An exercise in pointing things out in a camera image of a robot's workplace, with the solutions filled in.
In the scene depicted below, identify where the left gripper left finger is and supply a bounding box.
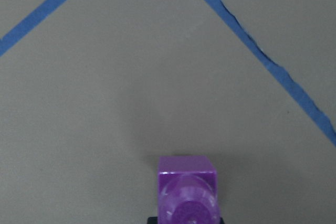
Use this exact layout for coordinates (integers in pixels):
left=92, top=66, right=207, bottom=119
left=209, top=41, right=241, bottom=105
left=146, top=216, right=158, bottom=224

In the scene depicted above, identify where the purple toy block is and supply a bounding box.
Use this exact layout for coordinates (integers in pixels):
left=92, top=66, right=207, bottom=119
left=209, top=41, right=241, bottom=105
left=157, top=155, right=221, bottom=223

